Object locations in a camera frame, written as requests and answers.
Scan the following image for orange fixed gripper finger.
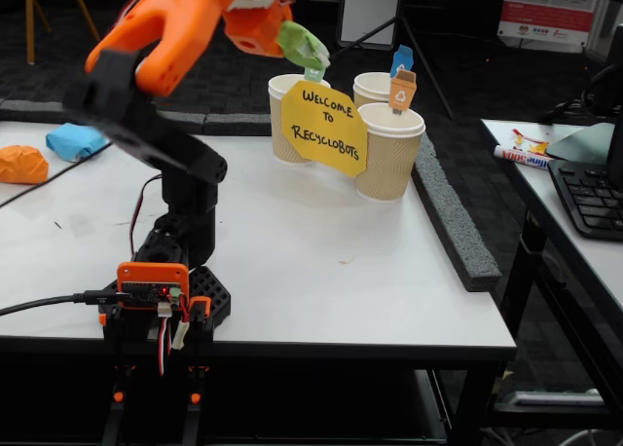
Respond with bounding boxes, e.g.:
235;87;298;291
267;5;295;57

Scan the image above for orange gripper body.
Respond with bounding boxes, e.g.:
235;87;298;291
224;8;274;56

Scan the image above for green paper wad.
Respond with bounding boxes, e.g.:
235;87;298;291
275;19;332;72

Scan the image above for blue paper wad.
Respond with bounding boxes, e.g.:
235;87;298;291
46;123;111;164

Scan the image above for black grid robot base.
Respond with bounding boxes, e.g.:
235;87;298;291
96;264;233;330

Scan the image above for white board panel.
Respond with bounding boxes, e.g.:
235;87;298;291
337;0;404;51

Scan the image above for paper cup with green label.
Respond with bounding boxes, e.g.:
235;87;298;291
267;73;332;166

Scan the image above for paper cup with blue label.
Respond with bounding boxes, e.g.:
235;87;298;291
352;71;395;110

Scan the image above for yellow welcome sign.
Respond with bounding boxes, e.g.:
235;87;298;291
279;79;369;178

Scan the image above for blue recycling bin label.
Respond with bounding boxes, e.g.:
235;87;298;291
389;45;415;80

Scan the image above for orange recycling bin label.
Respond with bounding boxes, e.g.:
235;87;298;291
387;69;419;117

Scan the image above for black tripod stand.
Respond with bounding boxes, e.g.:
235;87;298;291
330;15;454;121

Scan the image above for paper cup with orange label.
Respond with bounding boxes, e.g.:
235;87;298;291
355;102;427;204

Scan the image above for long grey foam strip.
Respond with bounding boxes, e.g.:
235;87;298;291
411;131;502;294
0;98;205;136

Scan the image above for orange crumpled paper wad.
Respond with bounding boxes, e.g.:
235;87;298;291
0;144;50;185

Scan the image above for white and red poster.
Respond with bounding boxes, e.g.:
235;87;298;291
496;0;598;54

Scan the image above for orange controller board holder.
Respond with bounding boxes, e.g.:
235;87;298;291
116;261;190;316

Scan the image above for white red marker pen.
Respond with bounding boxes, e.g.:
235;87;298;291
494;144;554;171

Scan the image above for white power connector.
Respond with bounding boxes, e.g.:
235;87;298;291
172;318;189;351

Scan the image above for black keyboard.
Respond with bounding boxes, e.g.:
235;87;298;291
547;159;623;242

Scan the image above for black table clamp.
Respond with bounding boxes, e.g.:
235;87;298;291
99;314;135;446
182;294;215;446

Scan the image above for black camera cable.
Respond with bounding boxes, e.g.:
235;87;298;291
0;143;113;208

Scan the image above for black cable bundle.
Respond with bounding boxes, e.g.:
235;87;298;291
539;63;623;126

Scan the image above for red white black wires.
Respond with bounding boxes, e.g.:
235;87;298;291
155;314;174;377

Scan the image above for black usb cable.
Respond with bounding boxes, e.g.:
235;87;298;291
0;289;130;320

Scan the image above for black work table frame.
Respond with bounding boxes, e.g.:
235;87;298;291
0;336;518;446

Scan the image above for black side table frame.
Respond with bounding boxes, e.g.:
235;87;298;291
479;118;623;418

